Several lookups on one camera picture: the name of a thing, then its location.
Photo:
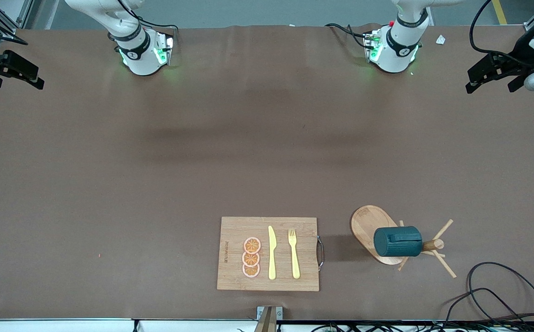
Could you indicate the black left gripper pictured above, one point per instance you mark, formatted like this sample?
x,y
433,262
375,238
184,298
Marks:
x,y
520,53

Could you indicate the dark green cup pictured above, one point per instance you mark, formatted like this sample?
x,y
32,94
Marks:
x,y
396,242

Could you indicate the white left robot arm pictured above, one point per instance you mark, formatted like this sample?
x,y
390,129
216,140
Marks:
x,y
396,48

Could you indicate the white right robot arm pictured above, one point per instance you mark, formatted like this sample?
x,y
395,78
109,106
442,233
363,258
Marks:
x,y
142,55

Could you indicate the white paper scrap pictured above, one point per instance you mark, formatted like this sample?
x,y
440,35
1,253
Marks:
x,y
440,39

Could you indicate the wooden mug tree stand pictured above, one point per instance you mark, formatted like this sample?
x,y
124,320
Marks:
x,y
368,226

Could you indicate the brown table cover sheet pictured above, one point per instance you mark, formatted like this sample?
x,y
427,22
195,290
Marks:
x,y
266,138

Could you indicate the yellow plastic fork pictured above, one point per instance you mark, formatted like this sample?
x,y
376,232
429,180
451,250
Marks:
x,y
294,258

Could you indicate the bamboo cutting board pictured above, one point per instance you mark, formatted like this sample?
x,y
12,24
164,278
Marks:
x,y
234,230

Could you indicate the yellow plastic knife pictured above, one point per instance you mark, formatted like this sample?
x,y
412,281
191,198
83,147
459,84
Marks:
x,y
272,253

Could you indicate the orange slice toy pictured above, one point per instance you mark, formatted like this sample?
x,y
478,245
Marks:
x,y
252,245

